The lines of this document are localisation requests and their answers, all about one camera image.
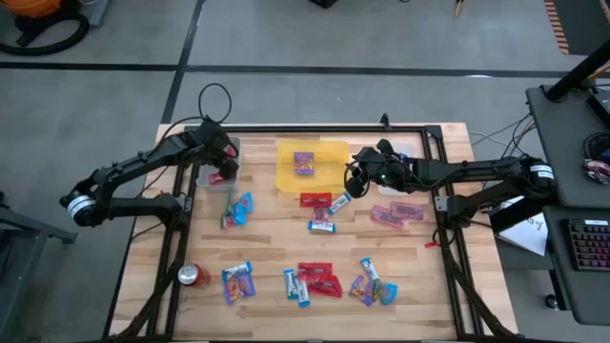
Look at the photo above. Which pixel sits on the red candy pack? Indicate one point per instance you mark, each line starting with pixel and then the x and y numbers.
pixel 217 179
pixel 326 287
pixel 314 269
pixel 315 200

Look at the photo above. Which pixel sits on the orange shop vacuum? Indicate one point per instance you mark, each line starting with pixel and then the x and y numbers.
pixel 38 7

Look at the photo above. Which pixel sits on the green candy stick pack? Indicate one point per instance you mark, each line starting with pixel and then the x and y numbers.
pixel 226 214
pixel 377 288

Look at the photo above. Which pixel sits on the white paper sheet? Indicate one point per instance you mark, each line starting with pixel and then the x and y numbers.
pixel 529 236

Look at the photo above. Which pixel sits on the blue white candy bar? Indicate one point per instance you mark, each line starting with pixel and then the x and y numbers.
pixel 403 158
pixel 237 269
pixel 369 269
pixel 290 284
pixel 339 203
pixel 303 294
pixel 321 227

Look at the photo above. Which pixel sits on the black pole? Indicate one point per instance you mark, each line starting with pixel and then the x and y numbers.
pixel 579 71

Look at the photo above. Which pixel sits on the red soda can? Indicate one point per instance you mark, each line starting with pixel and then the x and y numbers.
pixel 193 275

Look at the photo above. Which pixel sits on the black floor object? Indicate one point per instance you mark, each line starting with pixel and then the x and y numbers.
pixel 324 3

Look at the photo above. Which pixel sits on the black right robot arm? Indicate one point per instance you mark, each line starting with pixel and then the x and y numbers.
pixel 476 167

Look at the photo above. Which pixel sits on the pink clear candy bag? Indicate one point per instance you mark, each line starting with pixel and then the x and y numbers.
pixel 320 215

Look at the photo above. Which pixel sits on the clear plastic bin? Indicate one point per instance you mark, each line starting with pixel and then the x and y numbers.
pixel 395 192

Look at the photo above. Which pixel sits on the pale grey plastic bin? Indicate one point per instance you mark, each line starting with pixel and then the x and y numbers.
pixel 207 183

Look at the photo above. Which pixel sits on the black caster wheel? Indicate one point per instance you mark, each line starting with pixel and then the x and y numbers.
pixel 551 301

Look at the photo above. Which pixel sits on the black backlit keyboard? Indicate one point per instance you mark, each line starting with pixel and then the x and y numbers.
pixel 591 245

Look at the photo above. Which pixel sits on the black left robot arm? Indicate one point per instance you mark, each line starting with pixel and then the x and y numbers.
pixel 143 159

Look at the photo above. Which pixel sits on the purple candy bag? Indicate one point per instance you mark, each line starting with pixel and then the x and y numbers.
pixel 239 289
pixel 303 163
pixel 363 291

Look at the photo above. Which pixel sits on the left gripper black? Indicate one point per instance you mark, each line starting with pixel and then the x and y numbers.
pixel 213 143

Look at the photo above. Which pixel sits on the small red clip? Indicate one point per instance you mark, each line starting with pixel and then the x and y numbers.
pixel 431 245

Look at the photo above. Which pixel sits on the black aluminium frame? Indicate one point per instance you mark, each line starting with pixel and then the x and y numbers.
pixel 310 128

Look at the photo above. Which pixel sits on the black mat with striped edge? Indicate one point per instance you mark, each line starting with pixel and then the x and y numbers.
pixel 586 24

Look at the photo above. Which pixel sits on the silver frame bracket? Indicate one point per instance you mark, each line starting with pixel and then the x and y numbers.
pixel 441 204

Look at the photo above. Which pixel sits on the grey metal cart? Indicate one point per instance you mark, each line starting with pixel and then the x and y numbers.
pixel 28 228

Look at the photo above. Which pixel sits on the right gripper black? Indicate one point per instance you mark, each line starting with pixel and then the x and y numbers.
pixel 388 171

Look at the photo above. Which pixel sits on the yellow plastic bin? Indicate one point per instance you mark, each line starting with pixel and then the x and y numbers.
pixel 329 176

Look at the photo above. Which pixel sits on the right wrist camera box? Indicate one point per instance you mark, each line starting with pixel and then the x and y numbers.
pixel 386 146

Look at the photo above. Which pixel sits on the blue candy bag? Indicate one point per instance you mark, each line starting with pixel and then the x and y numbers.
pixel 238 215
pixel 389 293
pixel 246 202

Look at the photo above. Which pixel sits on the dark grey desk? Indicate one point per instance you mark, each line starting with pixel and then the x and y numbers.
pixel 562 143

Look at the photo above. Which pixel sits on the candy pile on desk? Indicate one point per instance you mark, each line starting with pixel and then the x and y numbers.
pixel 596 170

